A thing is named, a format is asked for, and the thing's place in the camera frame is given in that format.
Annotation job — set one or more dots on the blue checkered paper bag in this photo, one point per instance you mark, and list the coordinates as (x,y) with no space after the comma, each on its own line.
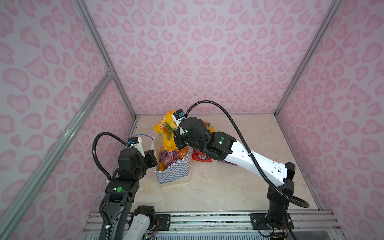
(178,174)

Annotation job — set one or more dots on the red fruit snack bag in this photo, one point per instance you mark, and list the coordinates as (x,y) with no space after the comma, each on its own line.
(200,157)

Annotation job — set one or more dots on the aluminium frame post right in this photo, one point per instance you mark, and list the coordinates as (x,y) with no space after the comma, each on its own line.
(328,19)

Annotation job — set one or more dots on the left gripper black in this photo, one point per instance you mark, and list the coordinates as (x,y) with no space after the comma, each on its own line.
(149,155)

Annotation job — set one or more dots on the yellow snack bag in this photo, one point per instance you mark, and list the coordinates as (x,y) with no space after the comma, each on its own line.
(165,129)
(209,126)

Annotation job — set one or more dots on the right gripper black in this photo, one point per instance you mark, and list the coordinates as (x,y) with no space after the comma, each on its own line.
(178,136)

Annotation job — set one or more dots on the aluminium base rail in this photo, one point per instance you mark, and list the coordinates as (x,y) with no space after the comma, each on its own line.
(232,225)

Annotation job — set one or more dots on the purple snack bag upper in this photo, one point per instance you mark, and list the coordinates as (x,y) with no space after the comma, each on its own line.
(229,163)

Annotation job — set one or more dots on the purple Fox's candy bag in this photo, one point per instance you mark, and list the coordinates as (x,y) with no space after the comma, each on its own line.
(167,159)

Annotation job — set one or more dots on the aluminium diagonal frame bar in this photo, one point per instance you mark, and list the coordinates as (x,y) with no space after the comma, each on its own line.
(31,189)

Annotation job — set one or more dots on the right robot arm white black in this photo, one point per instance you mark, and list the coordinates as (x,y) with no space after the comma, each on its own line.
(279,177)

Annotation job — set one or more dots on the aluminium frame rail left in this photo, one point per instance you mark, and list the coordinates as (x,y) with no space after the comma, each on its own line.
(91,26)

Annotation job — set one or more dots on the orange corn chips bag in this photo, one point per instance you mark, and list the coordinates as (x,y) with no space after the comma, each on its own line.
(182,153)

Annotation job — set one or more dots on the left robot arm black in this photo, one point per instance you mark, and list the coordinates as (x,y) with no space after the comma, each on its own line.
(120,192)

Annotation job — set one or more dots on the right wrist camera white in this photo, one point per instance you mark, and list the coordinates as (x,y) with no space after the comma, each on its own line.
(178,116)

